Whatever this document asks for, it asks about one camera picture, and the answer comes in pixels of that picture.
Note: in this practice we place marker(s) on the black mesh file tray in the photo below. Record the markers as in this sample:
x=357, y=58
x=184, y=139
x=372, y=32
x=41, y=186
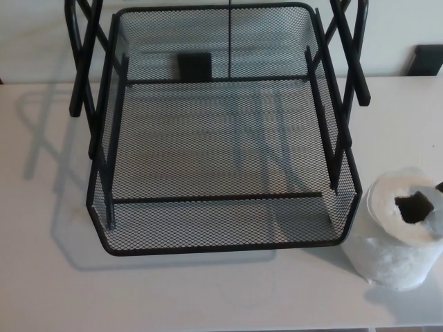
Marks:
x=221, y=228

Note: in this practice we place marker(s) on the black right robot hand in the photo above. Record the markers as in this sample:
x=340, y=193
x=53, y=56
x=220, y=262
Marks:
x=440, y=187

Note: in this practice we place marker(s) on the black rectangular wall block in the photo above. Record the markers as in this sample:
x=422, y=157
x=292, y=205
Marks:
x=194, y=67
x=427, y=60

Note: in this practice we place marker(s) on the white toilet paper roll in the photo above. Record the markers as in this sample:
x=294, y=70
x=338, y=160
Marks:
x=387, y=256

